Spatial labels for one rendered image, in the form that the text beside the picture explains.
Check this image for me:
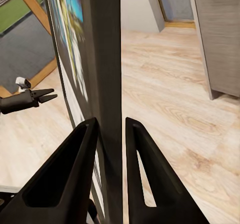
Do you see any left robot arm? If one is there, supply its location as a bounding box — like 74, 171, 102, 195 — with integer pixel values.
0, 77, 58, 115

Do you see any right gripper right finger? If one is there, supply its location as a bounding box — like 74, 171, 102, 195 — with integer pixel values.
125, 117, 210, 224

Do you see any poster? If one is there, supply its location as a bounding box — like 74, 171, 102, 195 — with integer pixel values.
44, 0, 123, 224

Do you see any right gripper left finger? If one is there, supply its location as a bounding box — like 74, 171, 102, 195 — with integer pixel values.
0, 117, 98, 224

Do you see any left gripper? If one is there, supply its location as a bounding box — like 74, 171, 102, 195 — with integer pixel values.
9, 88, 58, 112

